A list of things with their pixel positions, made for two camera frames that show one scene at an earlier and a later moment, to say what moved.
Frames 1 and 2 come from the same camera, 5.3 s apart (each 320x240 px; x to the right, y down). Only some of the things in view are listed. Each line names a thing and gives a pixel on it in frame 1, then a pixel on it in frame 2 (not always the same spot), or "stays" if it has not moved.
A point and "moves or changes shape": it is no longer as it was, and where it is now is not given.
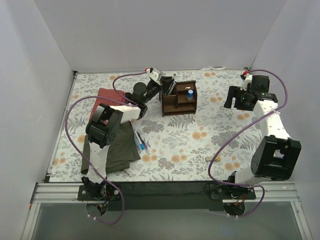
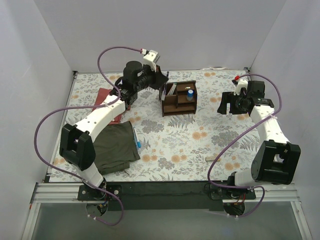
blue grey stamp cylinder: x=190 y=95 stays
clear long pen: x=144 y=145 → x=164 y=94
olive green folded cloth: x=123 y=151 stays
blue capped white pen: x=142 y=145 moves or changes shape
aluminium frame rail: x=54 y=193 stays
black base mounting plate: x=169 y=195 stays
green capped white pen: x=168 y=89 → x=173 y=88
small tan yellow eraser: x=209 y=158 stays
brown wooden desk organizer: x=176 y=102 stays
